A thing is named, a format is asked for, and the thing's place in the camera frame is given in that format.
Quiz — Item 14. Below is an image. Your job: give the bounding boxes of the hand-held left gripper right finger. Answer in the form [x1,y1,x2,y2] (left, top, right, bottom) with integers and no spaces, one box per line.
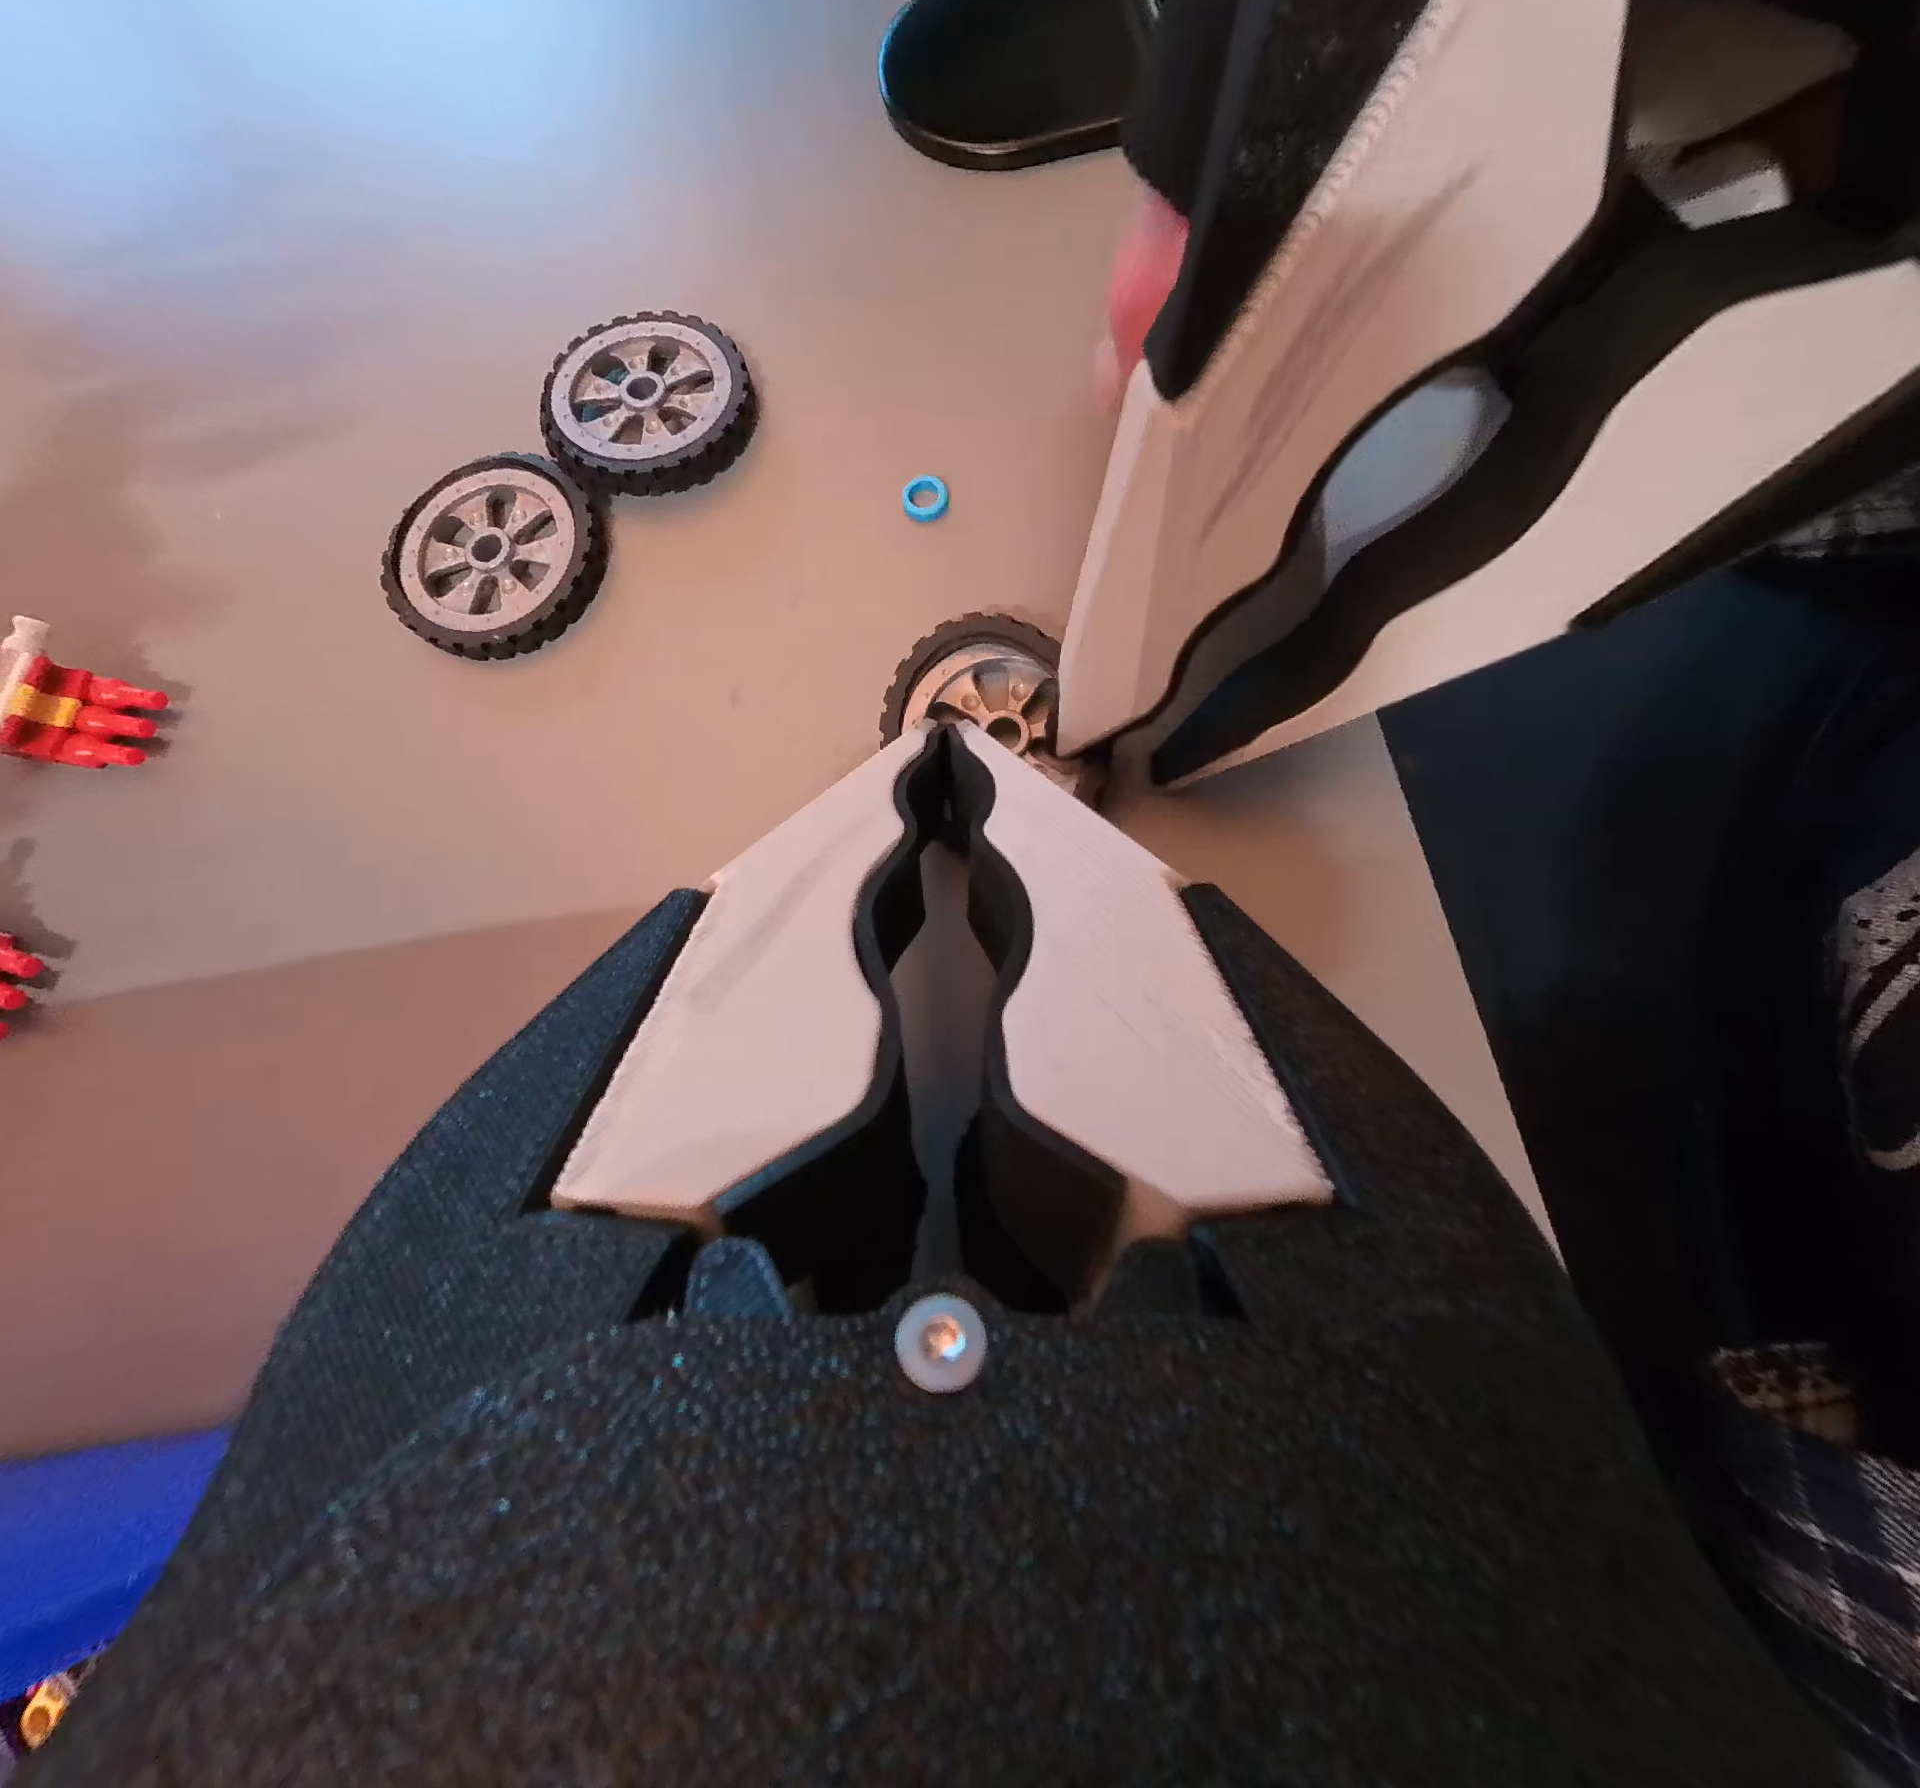
[947,723,1338,1317]

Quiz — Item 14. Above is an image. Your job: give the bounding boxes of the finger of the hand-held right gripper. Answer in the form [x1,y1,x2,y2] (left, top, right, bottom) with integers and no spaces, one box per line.
[1152,250,1920,790]
[1054,0,1671,758]

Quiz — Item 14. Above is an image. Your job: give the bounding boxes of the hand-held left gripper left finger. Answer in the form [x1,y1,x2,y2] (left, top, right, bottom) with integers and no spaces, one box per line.
[550,723,954,1317]

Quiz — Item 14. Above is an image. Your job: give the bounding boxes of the black rubber toy tyre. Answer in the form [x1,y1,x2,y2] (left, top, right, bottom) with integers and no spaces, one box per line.
[379,450,611,665]
[880,611,1103,807]

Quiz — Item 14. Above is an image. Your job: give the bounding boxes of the grey wheel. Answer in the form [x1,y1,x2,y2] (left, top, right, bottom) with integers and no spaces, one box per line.
[540,307,758,501]

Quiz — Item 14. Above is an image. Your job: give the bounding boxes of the blue plastic parts bin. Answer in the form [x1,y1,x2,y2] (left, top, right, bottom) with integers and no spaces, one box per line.
[0,1426,237,1707]

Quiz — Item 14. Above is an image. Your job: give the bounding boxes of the person's right hand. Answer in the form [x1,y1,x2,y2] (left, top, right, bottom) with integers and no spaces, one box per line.
[1097,189,1193,412]

